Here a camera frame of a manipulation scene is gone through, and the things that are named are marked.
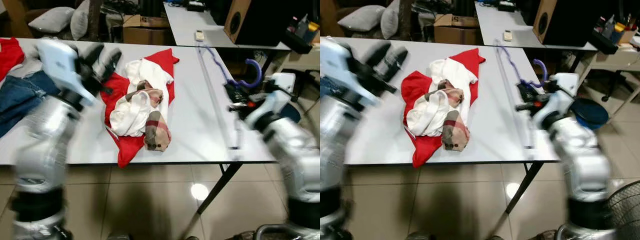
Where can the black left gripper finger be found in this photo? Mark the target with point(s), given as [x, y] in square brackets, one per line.
[396, 60]
[95, 53]
[111, 62]
[380, 51]

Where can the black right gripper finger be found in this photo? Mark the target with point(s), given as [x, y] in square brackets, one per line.
[525, 106]
[231, 92]
[237, 106]
[523, 92]

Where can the purple plastic hanger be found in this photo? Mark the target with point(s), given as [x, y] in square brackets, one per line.
[259, 70]
[544, 70]

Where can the red shirt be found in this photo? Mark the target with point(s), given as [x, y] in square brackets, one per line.
[127, 150]
[427, 150]

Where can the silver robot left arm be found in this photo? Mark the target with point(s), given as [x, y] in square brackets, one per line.
[45, 130]
[332, 135]

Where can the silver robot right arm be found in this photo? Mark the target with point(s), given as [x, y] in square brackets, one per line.
[295, 150]
[585, 160]

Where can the long clear plastic rod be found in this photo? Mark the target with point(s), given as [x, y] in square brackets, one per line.
[523, 125]

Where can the grey pillow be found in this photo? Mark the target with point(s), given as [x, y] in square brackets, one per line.
[390, 20]
[360, 18]
[80, 20]
[50, 20]

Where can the blue round stool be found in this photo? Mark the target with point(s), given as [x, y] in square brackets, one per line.
[292, 112]
[590, 114]

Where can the printed cardboard box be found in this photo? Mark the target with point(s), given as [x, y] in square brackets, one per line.
[145, 35]
[455, 35]

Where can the blue jeans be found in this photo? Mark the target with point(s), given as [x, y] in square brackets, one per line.
[20, 97]
[330, 86]

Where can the white remote control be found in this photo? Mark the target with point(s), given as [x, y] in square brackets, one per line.
[508, 35]
[200, 35]

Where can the black organizer tray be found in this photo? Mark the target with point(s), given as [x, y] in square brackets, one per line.
[297, 42]
[602, 42]

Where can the wooden black speaker box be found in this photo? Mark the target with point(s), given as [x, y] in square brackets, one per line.
[260, 22]
[570, 22]

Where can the black metal table leg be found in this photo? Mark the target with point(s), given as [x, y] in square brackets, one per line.
[525, 184]
[220, 187]

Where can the red cloth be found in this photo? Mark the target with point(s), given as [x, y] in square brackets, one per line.
[10, 55]

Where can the robot right leg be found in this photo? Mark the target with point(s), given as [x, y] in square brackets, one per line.
[240, 236]

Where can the black fan grille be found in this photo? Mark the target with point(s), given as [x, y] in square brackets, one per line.
[625, 215]

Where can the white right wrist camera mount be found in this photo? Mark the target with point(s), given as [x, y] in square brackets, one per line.
[265, 107]
[552, 105]

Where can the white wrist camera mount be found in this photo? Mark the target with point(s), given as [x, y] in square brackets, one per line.
[57, 62]
[345, 62]
[265, 107]
[552, 105]

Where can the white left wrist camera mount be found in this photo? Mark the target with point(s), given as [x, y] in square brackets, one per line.
[57, 62]
[345, 62]

